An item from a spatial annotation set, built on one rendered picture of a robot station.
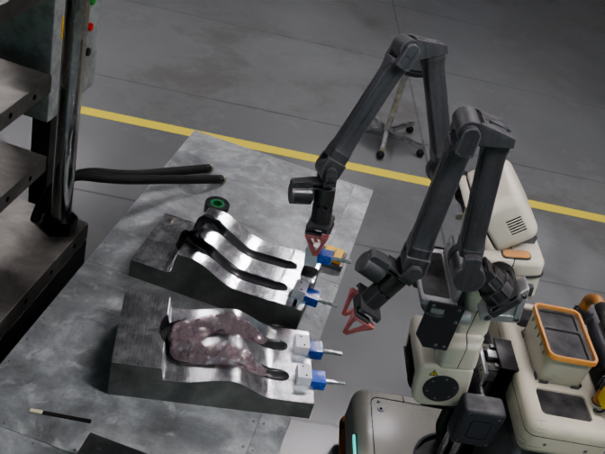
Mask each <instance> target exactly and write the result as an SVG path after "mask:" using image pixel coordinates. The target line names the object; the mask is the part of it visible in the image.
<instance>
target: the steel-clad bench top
mask: <svg viewBox="0 0 605 454"><path fill-rule="evenodd" d="M202 164H213V172H209V173H200V174H191V175H224V176H225V177H226V182H225V183H224V184H159V185H149V186H148V187H147V188H146V189H145V190H144V192H143V193H142V194H141V195H140V197H139V198H138V199H137V200H136V201H135V203H134V204H133V205H132V206H131V208H130V209H129V210H128V211H127V212H126V214H125V215H124V216H123V217H122V218H121V220H120V221H118V222H117V224H116V225H115V226H114V227H113V229H112V230H111V231H110V232H109V233H108V235H107V236H106V237H105V238H104V240H103V241H102V242H101V243H100V245H99V246H98V247H97V248H96V249H95V251H94V252H93V253H92V254H91V256H90V257H89V258H88V259H87V261H86V262H85V263H84V264H83V265H82V267H81V268H80V269H79V270H78V271H77V273H76V274H75V275H74V276H73V277H72V278H71V279H70V280H69V281H68V283H67V284H66V285H65V286H64V288H63V289H62V290H61V291H60V292H59V294H58V295H57V296H56V297H55V299H54V300H53V301H52V302H51V303H50V305H49V306H48V307H47V309H46V310H45V311H44V312H43V313H42V315H41V316H40V317H39V318H38V320H37V321H36V322H35V323H34V324H33V326H32V327H31V328H30V329H29V330H28V331H27V332H26V333H25V334H24V336H23V337H22V338H21V339H20V341H19V342H18V343H17V344H16V345H15V347H14V348H13V349H12V350H11V352H10V353H9V354H8V355H7V356H6V358H5V359H4V360H3V361H2V363H1V364H0V454H77V453H78V451H79V449H80V448H81V446H82V445H83V443H84V442H85V440H86V438H87V436H88V435H89V433H90V432H92V433H93V434H96V435H99V436H101V437H104V438H106V439H108V440H113V441H115V442H118V443H121V444H123V445H125V446H128V447H131V448H133V449H137V450H139V451H142V452H145V453H147V454H278V453H279V450H280V448H281V446H282V443H283V440H284V436H285V434H286V431H287V428H288V425H289V423H290V421H291V418H292V416H284V415H277V414H270V413H256V412H248V411H241V410H233V409H226V408H219V407H211V406H203V405H196V404H182V403H175V402H167V401H159V400H152V399H145V398H138V397H130V396H122V395H108V394H107V388H108V382H109V376H110V369H111V363H112V357H113V349H114V344H115V340H116V334H117V330H118V325H119V321H120V315H121V310H122V302H123V298H124V292H125V290H131V291H138V292H144V293H151V294H157V295H169V296H170V297H171V306H172V307H173V308H179V309H186V310H202V309H216V308H219V307H216V306H213V305H210V304H207V303H204V302H201V301H198V300H196V299H193V298H191V297H188V296H185V295H181V294H179V293H176V292H173V291H170V290H168V289H165V288H163V287H160V286H155V285H153V284H151V283H148V282H145V281H142V280H140V279H137V278H135V277H130V276H129V270H130V264H131V258H132V257H133V256H134V254H135V253H136V252H137V250H138V249H139V248H140V246H141V245H142V243H143V242H144V241H145V240H146V239H147V238H148V236H149V235H150V233H151V232H152V231H153V229H154V228H155V227H156V225H157V224H158V222H159V221H160V220H161V218H162V217H163V216H164V214H165V213H169V214H172V215H174V216H176V217H179V218H182V219H185V220H187V221H190V222H196V221H197V219H198V217H200V216H203V215H204V211H203V209H204V204H205V200H206V199H207V198H208V197H211V196H219V197H222V198H224V199H226V200H227V201H228V202H229V203H230V209H229V213H228V215H230V216H231V217H233V218H234V219H235V220H236V221H237V222H239V223H240V224H241V225H242V226H243V227H244V228H245V229H247V230H248V231H249V232H250V233H252V234H253V235H254V236H256V237H258V238H259V239H261V240H263V241H268V242H271V243H274V244H277V245H281V246H284V247H286V248H289V249H293V250H299V251H302V252H305V249H306V247H307V245H308V242H307V240H306V238H305V236H304V233H305V229H306V224H307V222H308V221H309V219H310V217H311V215H312V205H313V201H312V203H311V204H289V202H288V187H289V184H290V180H291V178H293V177H317V171H314V170H311V169H309V168H305V167H302V166H299V165H296V164H294V163H291V162H288V161H285V160H282V159H278V158H275V157H272V156H269V155H267V154H264V153H261V152H258V151H255V150H252V149H249V148H246V147H243V146H240V145H238V144H235V143H232V142H229V141H225V140H222V139H219V138H216V137H213V136H211V135H208V134H205V133H202V132H198V131H193V133H192V134H191V135H190V136H189V137H188V139H187V140H186V141H185V142H184V144H183V145H182V146H181V147H180V148H179V150H178V151H177V152H176V153H175V155H174V156H173V157H172V158H171V159H170V161H169V162H168V163H167V164H166V165H165V166H164V168H171V167H182V166H192V165H202ZM353 187H354V188H353ZM351 192H352V193H351ZM372 193H373V190H370V189H367V188H365V187H362V186H358V185H355V184H352V183H349V182H347V181H344V180H341V179H338V180H337V184H336V193H335V198H334V205H333V211H332V215H335V221H334V227H333V229H332V231H331V233H330V235H329V236H330V237H329V239H328V240H327V242H326V243H325V245H324V246H327V244H328V245H330V246H333V247H336V248H339V249H342V250H344V251H345V252H344V253H347V256H346V259H349V256H350V253H351V251H352V249H353V246H354V243H355V241H356V238H357V234H358V232H359V229H360V226H361V223H362V221H363V219H364V216H365V213H366V209H367V207H368V204H369V201H370V199H371V196H372ZM344 210H345V211H344ZM342 214H343V215H342ZM341 216H342V217H341ZM334 234H335V235H334ZM346 265H347V263H344V265H343V267H342V269H341V272H338V271H336V270H333V269H331V268H326V267H323V266H321V269H320V273H319V275H318V277H317V280H316V283H315V286H314V288H313V289H315V290H317V291H320V292H321V296H320V298H321V299H324V300H327V301H329V302H331V303H333V301H334V298H335V296H336V293H337V291H338V288H339V284H340V281H341V278H342V276H343V274H344V271H345V268H346ZM330 308H331V306H330V305H328V304H322V303H319V302H318V304H317V306H316V308H315V307H312V306H309V305H306V307H305V310H304V312H303V315H302V319H301V320H300V323H299V325H298V328H297V330H299V331H308V332H309V340H310V341H319V340H320V338H321V334H322V331H323V329H324V326H325V323H326V321H327V318H328V316H329V313H330ZM31 408H33V409H38V410H42V411H47V412H52V413H61V414H65V415H71V416H76V417H80V418H86V419H90V420H92V421H91V423H87V422H78V421H73V420H69V419H63V418H58V417H54V416H49V415H44V414H39V413H30V410H31ZM261 414H262V415H261ZM260 417H261V418H260ZM259 419H260V420H259ZM252 437H253V438H252ZM246 452H247V453H246Z"/></svg>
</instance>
